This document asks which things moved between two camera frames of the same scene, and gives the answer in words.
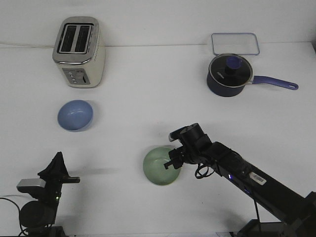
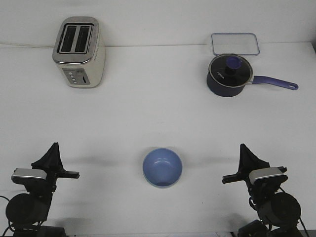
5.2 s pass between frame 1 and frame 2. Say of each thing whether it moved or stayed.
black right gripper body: moved
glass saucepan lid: stayed
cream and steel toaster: stayed
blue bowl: moved
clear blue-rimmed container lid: stayed
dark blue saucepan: stayed
